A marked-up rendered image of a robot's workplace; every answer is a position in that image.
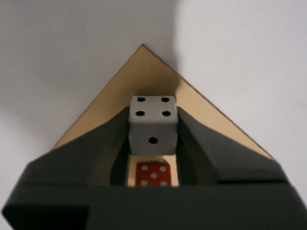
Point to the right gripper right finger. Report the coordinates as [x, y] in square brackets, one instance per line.
[220, 160]

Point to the red die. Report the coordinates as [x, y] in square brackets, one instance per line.
[153, 174]

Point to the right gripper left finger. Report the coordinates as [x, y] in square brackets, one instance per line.
[87, 158]

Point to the grey die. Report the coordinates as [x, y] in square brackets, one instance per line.
[153, 126]

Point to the tan square mat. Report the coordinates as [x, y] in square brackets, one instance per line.
[145, 74]

